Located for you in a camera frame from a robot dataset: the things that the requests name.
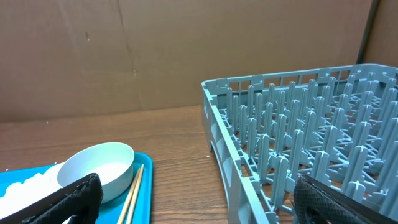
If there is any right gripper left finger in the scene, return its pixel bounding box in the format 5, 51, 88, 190
1, 173, 103, 224

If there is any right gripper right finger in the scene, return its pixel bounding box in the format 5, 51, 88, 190
293, 175, 397, 224

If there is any grey dishwasher rack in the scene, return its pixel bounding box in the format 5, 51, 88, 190
201, 64, 397, 223

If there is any teal serving tray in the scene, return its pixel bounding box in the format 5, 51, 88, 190
1, 152, 153, 224

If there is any wooden chopstick left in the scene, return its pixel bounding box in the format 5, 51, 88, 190
117, 168, 141, 224

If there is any wooden chopstick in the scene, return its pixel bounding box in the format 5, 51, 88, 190
117, 168, 141, 224
126, 164, 144, 224

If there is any grey-green bowl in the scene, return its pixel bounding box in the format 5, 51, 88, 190
57, 142, 134, 203

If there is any wooden chopstick right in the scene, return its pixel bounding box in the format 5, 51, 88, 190
126, 164, 144, 224

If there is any pink shallow bowl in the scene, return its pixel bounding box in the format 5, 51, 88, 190
1, 162, 64, 218

